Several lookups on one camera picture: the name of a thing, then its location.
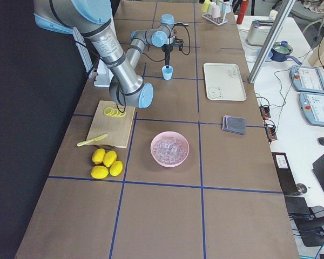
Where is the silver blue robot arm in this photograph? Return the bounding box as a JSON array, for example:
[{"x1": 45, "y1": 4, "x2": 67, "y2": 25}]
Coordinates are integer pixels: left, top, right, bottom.
[{"x1": 34, "y1": 0, "x2": 176, "y2": 108}]

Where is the light blue plastic cup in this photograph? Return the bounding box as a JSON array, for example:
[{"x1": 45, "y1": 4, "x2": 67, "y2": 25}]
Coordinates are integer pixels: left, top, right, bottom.
[{"x1": 161, "y1": 65, "x2": 173, "y2": 80}]

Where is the bamboo cutting board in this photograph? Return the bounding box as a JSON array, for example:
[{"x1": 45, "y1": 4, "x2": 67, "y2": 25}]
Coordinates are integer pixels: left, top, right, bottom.
[{"x1": 86, "y1": 100, "x2": 135, "y2": 148}]

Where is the white wire cup rack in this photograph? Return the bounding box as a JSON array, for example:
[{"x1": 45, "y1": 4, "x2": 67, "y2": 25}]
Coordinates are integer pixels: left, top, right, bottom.
[{"x1": 201, "y1": 1, "x2": 228, "y2": 26}]

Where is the yellow-green plastic cup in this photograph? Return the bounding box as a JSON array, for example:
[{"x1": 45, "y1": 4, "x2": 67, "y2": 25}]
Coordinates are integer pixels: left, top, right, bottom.
[{"x1": 201, "y1": 0, "x2": 211, "y2": 13}]

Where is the grey folded cloth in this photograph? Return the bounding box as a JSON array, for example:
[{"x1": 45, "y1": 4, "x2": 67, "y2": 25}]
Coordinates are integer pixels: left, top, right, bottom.
[{"x1": 226, "y1": 115, "x2": 246, "y2": 135}]

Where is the lower teach pendant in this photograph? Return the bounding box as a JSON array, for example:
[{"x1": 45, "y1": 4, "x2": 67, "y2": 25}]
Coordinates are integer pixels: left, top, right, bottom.
[{"x1": 299, "y1": 92, "x2": 324, "y2": 127}]

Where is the silver toaster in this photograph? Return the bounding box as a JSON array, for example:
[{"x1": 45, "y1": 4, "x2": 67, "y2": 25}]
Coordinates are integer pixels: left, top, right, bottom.
[{"x1": 247, "y1": 19, "x2": 274, "y2": 46}]

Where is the pile of ice cubes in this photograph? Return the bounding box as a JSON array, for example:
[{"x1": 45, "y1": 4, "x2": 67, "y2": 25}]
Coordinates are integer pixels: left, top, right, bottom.
[{"x1": 153, "y1": 138, "x2": 187, "y2": 165}]

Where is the upper orange power strip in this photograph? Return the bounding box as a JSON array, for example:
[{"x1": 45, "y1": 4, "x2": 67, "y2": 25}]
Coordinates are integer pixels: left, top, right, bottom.
[{"x1": 259, "y1": 106, "x2": 271, "y2": 119}]

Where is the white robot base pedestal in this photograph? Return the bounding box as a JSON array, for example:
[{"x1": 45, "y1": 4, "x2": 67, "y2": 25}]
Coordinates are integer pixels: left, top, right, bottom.
[{"x1": 94, "y1": 60, "x2": 113, "y2": 87}]

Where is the cream bear serving tray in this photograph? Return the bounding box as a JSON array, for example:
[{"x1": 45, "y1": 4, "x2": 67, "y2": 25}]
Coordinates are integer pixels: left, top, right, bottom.
[{"x1": 203, "y1": 63, "x2": 247, "y2": 101}]

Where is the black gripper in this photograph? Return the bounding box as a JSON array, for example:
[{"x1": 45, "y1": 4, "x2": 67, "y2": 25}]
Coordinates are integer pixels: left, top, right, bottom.
[{"x1": 162, "y1": 44, "x2": 173, "y2": 67}]

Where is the red bottle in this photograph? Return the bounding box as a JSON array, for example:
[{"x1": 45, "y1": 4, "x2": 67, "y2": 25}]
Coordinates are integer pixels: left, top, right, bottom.
[{"x1": 236, "y1": 0, "x2": 249, "y2": 24}]

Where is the blue pot with lid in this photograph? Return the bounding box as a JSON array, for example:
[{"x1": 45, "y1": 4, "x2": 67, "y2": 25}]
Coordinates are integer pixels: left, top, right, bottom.
[{"x1": 271, "y1": 40, "x2": 302, "y2": 65}]

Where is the lower orange power strip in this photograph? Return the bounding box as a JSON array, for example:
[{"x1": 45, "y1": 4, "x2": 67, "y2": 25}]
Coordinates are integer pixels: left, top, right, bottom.
[{"x1": 264, "y1": 122, "x2": 278, "y2": 143}]

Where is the aluminium frame post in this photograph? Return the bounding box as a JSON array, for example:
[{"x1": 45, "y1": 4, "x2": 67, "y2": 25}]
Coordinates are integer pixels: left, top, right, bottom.
[{"x1": 248, "y1": 0, "x2": 296, "y2": 84}]

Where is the pink bowl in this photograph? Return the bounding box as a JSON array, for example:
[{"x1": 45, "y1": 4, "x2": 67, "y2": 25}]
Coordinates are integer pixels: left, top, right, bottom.
[{"x1": 150, "y1": 131, "x2": 190, "y2": 167}]

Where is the teach pendant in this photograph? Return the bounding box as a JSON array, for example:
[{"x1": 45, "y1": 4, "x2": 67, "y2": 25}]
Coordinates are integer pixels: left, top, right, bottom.
[
  {"x1": 290, "y1": 65, "x2": 324, "y2": 93},
  {"x1": 299, "y1": 92, "x2": 324, "y2": 127}
]

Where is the whole lemon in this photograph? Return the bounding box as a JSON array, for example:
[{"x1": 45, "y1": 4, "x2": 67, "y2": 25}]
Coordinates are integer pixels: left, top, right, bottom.
[
  {"x1": 91, "y1": 165, "x2": 109, "y2": 179},
  {"x1": 103, "y1": 150, "x2": 117, "y2": 167},
  {"x1": 109, "y1": 160, "x2": 124, "y2": 176},
  {"x1": 91, "y1": 148, "x2": 106, "y2": 165}
]

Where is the light blue rack cup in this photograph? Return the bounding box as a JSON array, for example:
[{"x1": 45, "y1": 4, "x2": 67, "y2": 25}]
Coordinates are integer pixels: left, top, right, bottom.
[{"x1": 216, "y1": 0, "x2": 232, "y2": 16}]

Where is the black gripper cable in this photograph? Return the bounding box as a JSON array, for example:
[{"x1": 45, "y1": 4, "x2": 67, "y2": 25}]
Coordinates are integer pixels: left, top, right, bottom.
[{"x1": 173, "y1": 22, "x2": 191, "y2": 56}]

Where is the pink plastic cup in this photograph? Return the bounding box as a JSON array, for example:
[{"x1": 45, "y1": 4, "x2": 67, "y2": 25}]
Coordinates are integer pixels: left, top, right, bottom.
[{"x1": 209, "y1": 5, "x2": 221, "y2": 19}]

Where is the black box with label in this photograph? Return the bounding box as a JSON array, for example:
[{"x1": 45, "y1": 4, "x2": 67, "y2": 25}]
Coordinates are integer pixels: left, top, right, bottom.
[{"x1": 272, "y1": 152, "x2": 298, "y2": 195}]

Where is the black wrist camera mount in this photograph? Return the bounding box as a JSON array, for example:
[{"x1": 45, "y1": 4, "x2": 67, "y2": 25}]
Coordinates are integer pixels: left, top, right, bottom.
[{"x1": 174, "y1": 38, "x2": 184, "y2": 51}]

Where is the lemon slice front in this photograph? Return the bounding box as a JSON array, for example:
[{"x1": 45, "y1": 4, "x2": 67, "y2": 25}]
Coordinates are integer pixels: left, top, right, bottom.
[{"x1": 103, "y1": 107, "x2": 114, "y2": 117}]

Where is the yellow-green plastic knife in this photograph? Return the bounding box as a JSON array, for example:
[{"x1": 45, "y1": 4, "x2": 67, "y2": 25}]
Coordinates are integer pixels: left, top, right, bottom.
[{"x1": 77, "y1": 133, "x2": 107, "y2": 147}]

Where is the orange power strip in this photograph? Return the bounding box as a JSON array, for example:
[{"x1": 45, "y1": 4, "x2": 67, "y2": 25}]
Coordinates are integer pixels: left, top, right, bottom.
[
  {"x1": 259, "y1": 106, "x2": 271, "y2": 119},
  {"x1": 264, "y1": 122, "x2": 278, "y2": 143}
]

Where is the upper teach pendant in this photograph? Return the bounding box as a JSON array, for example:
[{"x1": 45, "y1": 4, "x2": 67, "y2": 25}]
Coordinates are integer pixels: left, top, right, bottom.
[{"x1": 290, "y1": 65, "x2": 324, "y2": 93}]

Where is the purple folded cloth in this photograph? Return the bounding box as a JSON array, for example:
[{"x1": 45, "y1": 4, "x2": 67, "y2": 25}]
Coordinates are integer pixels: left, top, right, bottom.
[{"x1": 222, "y1": 115, "x2": 227, "y2": 131}]

